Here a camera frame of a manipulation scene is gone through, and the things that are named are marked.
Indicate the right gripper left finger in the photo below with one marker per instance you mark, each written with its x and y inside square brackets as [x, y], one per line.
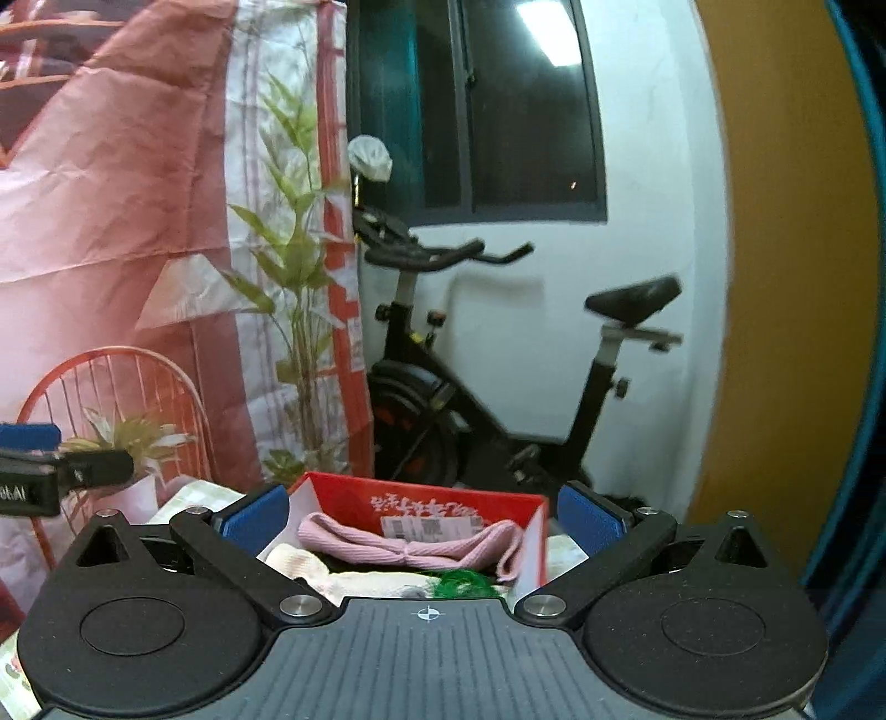
[225, 545]

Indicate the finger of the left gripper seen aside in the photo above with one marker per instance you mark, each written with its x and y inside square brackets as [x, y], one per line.
[29, 437]

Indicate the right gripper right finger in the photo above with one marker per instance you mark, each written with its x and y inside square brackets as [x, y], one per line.
[619, 545]

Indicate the pink knitted cloth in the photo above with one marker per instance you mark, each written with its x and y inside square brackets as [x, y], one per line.
[499, 546]

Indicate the cream crocheted pad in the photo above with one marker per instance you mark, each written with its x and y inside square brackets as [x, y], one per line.
[296, 563]

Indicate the white shipping label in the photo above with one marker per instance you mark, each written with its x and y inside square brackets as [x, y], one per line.
[431, 529]

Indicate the red strawberry cardboard box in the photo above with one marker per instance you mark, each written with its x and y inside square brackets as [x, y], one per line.
[425, 513]

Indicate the orange wooden door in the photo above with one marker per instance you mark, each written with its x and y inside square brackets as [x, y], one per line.
[803, 293]

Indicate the black exercise bike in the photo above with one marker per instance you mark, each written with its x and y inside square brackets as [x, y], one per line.
[530, 354]

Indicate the green checkered bunny tablecloth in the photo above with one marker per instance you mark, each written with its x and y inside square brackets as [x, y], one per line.
[18, 700]

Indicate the red printed backdrop cloth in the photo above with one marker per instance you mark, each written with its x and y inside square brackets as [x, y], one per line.
[179, 272]

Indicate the white plastic bag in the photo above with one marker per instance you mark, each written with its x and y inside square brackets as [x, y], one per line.
[370, 158]

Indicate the dark window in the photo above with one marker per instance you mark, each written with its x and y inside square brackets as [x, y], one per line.
[488, 109]

